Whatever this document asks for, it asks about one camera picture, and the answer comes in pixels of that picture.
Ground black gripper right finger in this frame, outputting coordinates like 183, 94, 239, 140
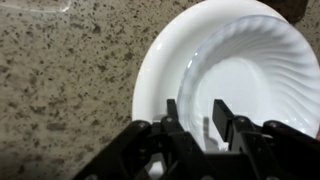
212, 98, 264, 144

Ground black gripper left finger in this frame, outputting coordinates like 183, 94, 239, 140
159, 98, 185, 134

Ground white plate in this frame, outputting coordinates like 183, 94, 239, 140
131, 0, 294, 134

